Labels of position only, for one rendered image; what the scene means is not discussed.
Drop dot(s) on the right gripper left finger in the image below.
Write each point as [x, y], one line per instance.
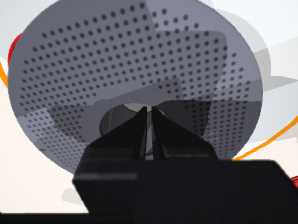
[123, 141]

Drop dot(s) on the orange painted ring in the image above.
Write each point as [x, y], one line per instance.
[3, 77]

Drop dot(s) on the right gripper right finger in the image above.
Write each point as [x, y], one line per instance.
[176, 142]

